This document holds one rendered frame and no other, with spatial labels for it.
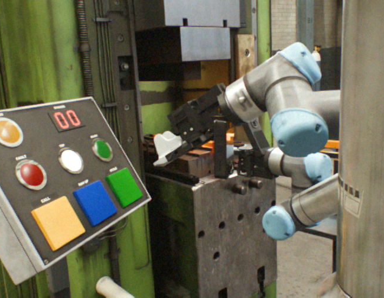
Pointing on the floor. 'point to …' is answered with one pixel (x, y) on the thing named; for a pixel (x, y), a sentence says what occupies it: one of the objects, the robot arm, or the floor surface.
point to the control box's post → (58, 279)
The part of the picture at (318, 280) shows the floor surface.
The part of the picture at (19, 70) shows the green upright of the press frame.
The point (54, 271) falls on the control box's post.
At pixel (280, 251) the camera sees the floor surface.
